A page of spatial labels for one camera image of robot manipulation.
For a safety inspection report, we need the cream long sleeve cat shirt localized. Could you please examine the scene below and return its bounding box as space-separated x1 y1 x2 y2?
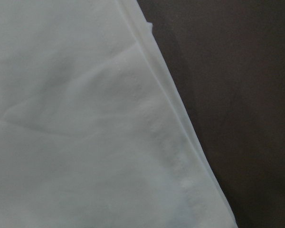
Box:
0 0 236 228

